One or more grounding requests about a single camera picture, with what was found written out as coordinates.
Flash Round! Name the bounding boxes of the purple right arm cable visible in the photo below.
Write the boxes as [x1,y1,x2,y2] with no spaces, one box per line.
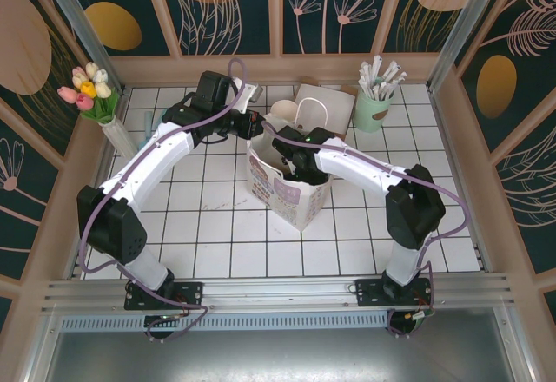
[262,121,473,340]

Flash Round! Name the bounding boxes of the paper-wrapped straw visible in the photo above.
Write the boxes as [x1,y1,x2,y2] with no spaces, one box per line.
[368,55,383,96]
[380,61,400,99]
[384,72,407,101]
[359,63,374,96]

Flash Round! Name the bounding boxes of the grey metal bench plate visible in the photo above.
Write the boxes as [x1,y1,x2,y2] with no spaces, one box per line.
[25,329,535,382]

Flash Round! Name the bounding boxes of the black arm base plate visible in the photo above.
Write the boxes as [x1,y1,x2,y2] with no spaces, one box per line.
[354,276,435,309]
[124,280,205,312]

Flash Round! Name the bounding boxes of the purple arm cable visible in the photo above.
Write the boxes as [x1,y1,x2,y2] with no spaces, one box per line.
[77,57,257,344]
[262,121,473,340]

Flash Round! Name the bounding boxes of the artificial tulip bouquet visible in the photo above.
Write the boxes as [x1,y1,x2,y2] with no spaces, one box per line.
[56,62,121,123]

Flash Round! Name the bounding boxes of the slotted grey cable duct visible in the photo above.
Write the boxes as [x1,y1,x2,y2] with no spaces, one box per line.
[58,314,392,332]

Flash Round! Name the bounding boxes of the aluminium corner post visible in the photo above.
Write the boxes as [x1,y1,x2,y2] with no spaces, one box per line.
[427,0,507,93]
[36,0,127,92]

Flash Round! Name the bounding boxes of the brown cardboard napkin tray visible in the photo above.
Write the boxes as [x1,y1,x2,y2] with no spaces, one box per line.
[294,76,360,136]

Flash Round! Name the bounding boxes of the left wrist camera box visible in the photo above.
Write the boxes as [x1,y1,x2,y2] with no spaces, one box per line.
[232,76,265,114]

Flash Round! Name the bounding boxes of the white ribbed vase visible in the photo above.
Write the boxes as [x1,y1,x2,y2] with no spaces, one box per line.
[100,119,139,161]

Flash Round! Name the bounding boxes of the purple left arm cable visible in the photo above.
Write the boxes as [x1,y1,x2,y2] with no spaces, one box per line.
[77,57,257,344]

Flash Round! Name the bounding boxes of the white printed paper bag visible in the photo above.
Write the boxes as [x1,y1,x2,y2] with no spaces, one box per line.
[246,97,334,232]

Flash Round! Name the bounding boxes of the mint green straw holder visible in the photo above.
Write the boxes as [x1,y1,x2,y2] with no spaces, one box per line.
[352,90,394,133]

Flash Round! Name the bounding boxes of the white paper napkins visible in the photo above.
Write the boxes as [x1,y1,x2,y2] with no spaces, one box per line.
[296,85,355,134]

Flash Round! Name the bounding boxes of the aluminium mounting rail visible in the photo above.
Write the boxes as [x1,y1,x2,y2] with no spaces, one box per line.
[41,272,516,313]

